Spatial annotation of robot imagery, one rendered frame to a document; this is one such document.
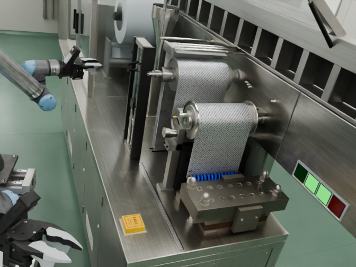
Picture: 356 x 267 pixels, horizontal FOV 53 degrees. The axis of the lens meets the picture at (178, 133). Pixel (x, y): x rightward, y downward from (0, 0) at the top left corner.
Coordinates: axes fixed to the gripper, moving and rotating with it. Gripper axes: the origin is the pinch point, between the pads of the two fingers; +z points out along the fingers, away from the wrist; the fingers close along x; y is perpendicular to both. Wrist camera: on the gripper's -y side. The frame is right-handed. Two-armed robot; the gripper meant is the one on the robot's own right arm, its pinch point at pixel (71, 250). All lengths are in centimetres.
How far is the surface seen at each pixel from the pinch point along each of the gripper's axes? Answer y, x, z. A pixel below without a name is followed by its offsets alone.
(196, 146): -3, -69, 11
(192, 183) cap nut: 10, -63, 14
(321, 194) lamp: -3, -60, 57
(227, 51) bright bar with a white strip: -36, -102, 10
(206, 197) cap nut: 10, -56, 21
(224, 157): 2, -78, 22
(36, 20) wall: 32, -491, -363
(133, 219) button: 25, -50, -2
